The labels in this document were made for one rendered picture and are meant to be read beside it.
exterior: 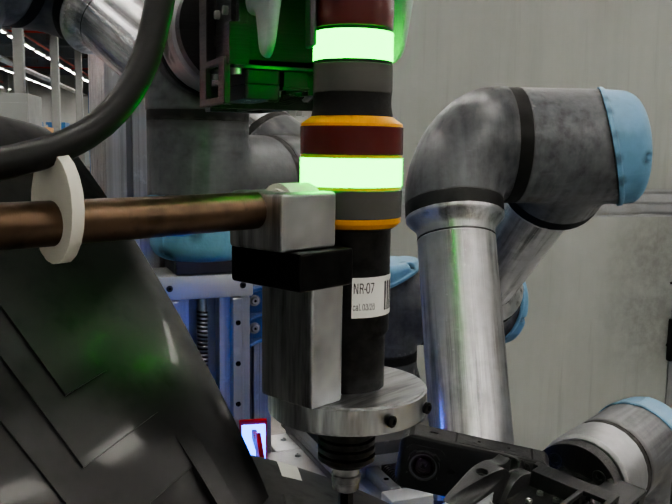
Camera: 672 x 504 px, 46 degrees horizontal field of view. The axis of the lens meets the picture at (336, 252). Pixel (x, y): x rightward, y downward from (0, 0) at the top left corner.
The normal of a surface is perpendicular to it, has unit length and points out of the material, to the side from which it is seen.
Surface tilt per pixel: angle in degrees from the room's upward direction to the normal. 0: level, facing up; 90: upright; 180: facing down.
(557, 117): 62
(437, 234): 74
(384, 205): 90
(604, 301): 90
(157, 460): 50
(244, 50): 90
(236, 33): 90
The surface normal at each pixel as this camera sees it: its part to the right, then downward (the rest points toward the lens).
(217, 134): 0.56, 0.11
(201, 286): 0.37, 0.13
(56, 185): -0.68, 0.08
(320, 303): 0.74, 0.10
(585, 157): 0.11, 0.33
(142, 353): 0.57, -0.62
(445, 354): -0.59, -0.19
